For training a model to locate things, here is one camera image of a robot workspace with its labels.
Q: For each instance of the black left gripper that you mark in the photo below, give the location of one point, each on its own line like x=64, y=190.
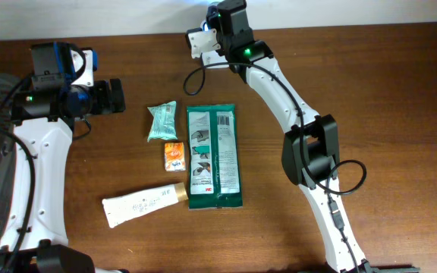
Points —
x=108, y=105

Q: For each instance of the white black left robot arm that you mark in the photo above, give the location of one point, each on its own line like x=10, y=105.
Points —
x=44, y=107

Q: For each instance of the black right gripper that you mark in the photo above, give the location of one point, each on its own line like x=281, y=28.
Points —
x=211, y=14

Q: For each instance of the green 3M sponge package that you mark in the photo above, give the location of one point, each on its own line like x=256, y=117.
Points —
x=215, y=179

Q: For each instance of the light green snack packet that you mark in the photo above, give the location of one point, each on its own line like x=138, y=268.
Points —
x=163, y=122

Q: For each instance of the orange small box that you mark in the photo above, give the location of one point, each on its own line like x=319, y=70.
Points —
x=174, y=157

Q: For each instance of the white tube with gold cap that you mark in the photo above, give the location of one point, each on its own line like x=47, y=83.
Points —
x=134, y=205

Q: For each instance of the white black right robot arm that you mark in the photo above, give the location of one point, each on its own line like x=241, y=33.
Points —
x=310, y=155

